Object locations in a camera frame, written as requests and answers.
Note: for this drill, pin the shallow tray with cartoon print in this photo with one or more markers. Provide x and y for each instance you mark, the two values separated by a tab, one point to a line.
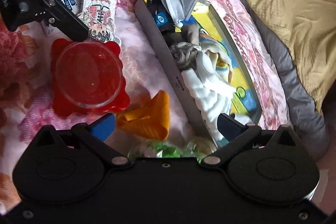
162	34

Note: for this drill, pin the orange cloth piece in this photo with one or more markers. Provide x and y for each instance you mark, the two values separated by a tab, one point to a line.
151	121

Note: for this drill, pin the striped pastel cloth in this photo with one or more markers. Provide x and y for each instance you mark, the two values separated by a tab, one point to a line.
218	55

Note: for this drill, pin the floral pink bed sheet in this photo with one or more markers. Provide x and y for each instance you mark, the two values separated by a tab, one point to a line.
26	97

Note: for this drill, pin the red lid tube container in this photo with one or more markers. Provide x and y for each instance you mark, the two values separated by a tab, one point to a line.
87	78

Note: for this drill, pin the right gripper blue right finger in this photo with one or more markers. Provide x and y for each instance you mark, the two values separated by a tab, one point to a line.
239	137

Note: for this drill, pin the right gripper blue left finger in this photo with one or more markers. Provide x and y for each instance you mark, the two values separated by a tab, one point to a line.
93	135

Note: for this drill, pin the clear jar of green stars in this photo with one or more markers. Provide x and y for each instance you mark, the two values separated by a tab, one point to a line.
197	147

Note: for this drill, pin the grey rolled duvet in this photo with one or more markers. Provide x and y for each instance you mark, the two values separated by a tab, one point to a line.
308	124

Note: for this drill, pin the grey beige sock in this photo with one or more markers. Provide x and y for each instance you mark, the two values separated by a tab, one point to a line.
184	54

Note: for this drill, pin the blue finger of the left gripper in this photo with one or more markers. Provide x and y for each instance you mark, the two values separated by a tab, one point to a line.
59	16

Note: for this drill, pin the white quilted baby cloth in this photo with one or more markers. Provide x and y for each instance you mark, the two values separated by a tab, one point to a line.
212	95

